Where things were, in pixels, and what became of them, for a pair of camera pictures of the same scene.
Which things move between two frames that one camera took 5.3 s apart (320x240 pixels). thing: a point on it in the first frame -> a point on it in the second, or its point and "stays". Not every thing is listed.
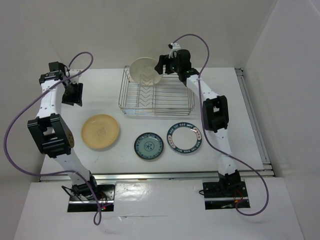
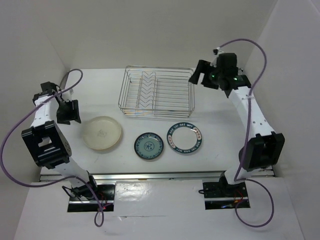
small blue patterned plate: x=148 y=146 stays
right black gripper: x=164 y=60 -> x=204 y=67
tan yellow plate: x=100 y=131 -> x=118 y=134
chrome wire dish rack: x=170 y=96 stays
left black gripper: x=76 y=98 -> x=73 y=114
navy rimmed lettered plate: x=184 y=137 stays
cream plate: x=142 y=70 -> x=101 y=132
